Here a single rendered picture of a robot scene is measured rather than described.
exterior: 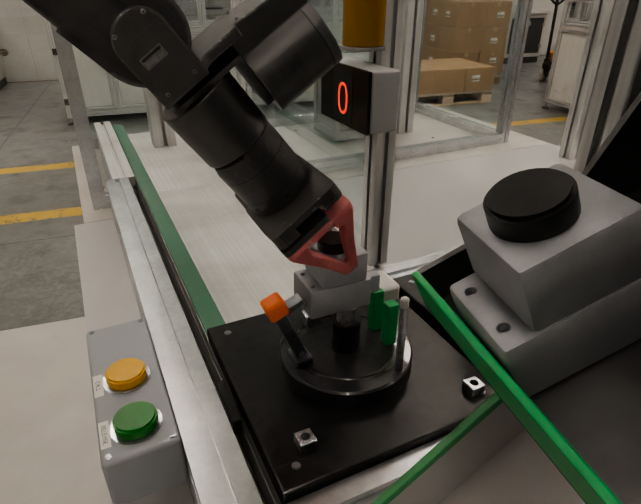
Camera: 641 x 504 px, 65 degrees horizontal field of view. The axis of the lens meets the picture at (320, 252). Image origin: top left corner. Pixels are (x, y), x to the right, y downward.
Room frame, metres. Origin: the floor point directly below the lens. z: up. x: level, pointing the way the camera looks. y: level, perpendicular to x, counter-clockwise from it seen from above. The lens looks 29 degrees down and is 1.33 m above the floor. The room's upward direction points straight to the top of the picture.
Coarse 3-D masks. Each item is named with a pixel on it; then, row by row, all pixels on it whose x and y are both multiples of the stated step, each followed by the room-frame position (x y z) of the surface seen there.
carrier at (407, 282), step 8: (400, 280) 0.58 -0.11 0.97; (408, 280) 0.58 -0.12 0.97; (400, 288) 0.56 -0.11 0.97; (408, 288) 0.56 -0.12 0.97; (416, 288) 0.56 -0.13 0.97; (400, 296) 0.56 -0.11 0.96; (408, 296) 0.55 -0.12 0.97; (416, 296) 0.54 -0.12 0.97; (416, 304) 0.53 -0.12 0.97; (424, 304) 0.52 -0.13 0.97; (416, 312) 0.53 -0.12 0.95; (424, 312) 0.51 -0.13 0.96; (424, 320) 0.51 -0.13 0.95; (432, 320) 0.50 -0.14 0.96; (440, 328) 0.49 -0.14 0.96; (448, 336) 0.47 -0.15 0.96; (456, 344) 0.46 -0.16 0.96
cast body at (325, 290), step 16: (320, 240) 0.41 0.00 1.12; (336, 240) 0.41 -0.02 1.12; (336, 256) 0.39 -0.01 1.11; (304, 272) 0.42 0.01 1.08; (320, 272) 0.39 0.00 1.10; (336, 272) 0.39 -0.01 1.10; (352, 272) 0.40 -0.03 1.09; (368, 272) 0.43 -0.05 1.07; (304, 288) 0.39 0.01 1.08; (320, 288) 0.39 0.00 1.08; (336, 288) 0.39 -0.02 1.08; (352, 288) 0.40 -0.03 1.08; (368, 288) 0.40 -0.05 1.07; (304, 304) 0.39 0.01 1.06; (320, 304) 0.38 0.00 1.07; (336, 304) 0.39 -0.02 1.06; (352, 304) 0.40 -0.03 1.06
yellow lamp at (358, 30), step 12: (348, 0) 0.63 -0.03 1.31; (360, 0) 0.62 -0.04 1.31; (372, 0) 0.62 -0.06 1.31; (384, 0) 0.63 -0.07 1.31; (348, 12) 0.62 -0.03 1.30; (360, 12) 0.62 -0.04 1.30; (372, 12) 0.62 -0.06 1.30; (384, 12) 0.63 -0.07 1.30; (348, 24) 0.62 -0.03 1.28; (360, 24) 0.62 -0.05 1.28; (372, 24) 0.62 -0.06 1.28; (384, 24) 0.63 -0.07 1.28; (348, 36) 0.62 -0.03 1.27; (360, 36) 0.62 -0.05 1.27; (372, 36) 0.62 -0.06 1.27; (384, 36) 0.63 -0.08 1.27
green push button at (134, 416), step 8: (128, 408) 0.35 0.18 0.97; (136, 408) 0.35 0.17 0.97; (144, 408) 0.35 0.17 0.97; (152, 408) 0.35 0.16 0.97; (120, 416) 0.34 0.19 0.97; (128, 416) 0.34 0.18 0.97; (136, 416) 0.34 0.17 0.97; (144, 416) 0.34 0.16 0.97; (152, 416) 0.34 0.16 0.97; (112, 424) 0.33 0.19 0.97; (120, 424) 0.33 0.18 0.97; (128, 424) 0.33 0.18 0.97; (136, 424) 0.33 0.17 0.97; (144, 424) 0.33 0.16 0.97; (152, 424) 0.33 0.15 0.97; (120, 432) 0.32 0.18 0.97; (128, 432) 0.32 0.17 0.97; (136, 432) 0.32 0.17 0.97; (144, 432) 0.32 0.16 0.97
